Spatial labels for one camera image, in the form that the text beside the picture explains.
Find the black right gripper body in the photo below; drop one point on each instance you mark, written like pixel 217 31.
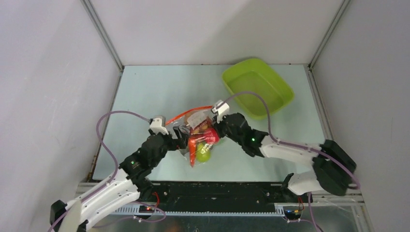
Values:
pixel 220 127

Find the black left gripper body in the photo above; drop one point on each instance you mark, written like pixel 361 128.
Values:
pixel 172 144

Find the clear zip bag orange zipper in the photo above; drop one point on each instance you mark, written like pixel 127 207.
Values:
pixel 191 119

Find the red apple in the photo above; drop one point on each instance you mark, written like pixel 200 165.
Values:
pixel 209 136

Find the green pear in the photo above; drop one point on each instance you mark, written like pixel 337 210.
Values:
pixel 203 152

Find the brown kiwi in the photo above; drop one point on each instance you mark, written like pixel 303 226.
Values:
pixel 202 127

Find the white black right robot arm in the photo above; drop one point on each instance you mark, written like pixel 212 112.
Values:
pixel 331 168

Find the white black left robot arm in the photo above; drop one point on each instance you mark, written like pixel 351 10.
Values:
pixel 124 185

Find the green plastic bin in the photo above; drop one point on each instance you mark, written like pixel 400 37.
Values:
pixel 258 90

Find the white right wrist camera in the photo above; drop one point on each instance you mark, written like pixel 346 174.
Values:
pixel 219 110

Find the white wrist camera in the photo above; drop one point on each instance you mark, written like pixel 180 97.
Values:
pixel 157 126
pixel 219 110

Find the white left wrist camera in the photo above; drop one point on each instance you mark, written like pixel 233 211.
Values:
pixel 157 126

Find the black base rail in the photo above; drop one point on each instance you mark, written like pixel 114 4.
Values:
pixel 223 196

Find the grey cable duct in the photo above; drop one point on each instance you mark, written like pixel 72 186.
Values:
pixel 140 210

